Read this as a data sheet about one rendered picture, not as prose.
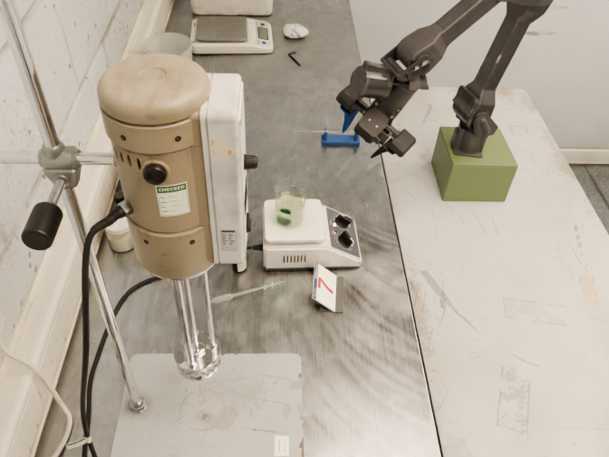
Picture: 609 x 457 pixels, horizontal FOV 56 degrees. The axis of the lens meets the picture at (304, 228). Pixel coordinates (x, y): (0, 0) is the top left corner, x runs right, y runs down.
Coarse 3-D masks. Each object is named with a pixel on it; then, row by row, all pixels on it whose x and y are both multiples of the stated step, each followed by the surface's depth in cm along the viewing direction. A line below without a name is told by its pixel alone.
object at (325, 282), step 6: (318, 270) 113; (324, 270) 114; (318, 276) 112; (324, 276) 114; (330, 276) 115; (318, 282) 111; (324, 282) 112; (330, 282) 114; (318, 288) 110; (324, 288) 111; (330, 288) 113; (318, 294) 109; (324, 294) 111; (330, 294) 112; (324, 300) 110; (330, 300) 111; (330, 306) 110
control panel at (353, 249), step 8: (328, 208) 122; (328, 216) 120; (336, 216) 122; (328, 224) 118; (336, 224) 120; (352, 224) 123; (352, 232) 121; (336, 240) 116; (336, 248) 114; (344, 248) 116; (352, 248) 117
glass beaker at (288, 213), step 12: (288, 180) 112; (300, 180) 112; (276, 192) 112; (288, 192) 114; (300, 192) 113; (276, 204) 111; (288, 204) 109; (300, 204) 110; (276, 216) 113; (288, 216) 111; (300, 216) 112
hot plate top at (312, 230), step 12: (264, 204) 118; (312, 204) 119; (264, 216) 116; (312, 216) 116; (276, 228) 113; (288, 228) 114; (300, 228) 114; (312, 228) 114; (276, 240) 111; (288, 240) 111; (300, 240) 112; (312, 240) 112
